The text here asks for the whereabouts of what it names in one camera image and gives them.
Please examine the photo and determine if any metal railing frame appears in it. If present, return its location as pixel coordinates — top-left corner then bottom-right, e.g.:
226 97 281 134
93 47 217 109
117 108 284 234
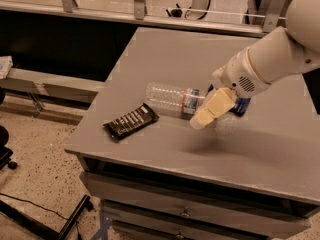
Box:
0 0 289 37

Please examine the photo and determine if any grey metal bench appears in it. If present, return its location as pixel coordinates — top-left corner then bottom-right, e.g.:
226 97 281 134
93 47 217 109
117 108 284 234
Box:
0 68 104 109

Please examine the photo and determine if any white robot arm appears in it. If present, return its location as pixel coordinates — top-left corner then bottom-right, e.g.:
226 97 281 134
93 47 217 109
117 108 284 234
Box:
190 0 320 129

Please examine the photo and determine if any black snack bar wrapper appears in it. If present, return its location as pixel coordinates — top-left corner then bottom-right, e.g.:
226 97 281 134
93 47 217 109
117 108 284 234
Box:
103 103 159 140

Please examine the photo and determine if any clear plastic water bottle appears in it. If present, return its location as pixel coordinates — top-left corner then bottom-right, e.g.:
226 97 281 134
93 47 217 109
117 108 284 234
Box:
145 82 206 119

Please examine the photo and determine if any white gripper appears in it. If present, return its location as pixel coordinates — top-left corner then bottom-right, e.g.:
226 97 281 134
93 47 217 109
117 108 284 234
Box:
190 48 271 129

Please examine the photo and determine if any blue snack bar wrapper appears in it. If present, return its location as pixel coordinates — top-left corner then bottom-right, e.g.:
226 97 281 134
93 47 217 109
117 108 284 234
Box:
229 98 251 117

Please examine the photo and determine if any black office chair base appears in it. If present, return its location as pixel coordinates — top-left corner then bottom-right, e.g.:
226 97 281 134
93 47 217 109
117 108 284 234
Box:
0 87 19 172

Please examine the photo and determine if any black stand base frame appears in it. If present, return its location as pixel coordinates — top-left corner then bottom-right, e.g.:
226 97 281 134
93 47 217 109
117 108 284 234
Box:
0 194 94 240

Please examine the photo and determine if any black floor cable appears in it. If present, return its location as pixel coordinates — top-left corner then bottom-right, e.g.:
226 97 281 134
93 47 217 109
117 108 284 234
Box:
0 192 83 240

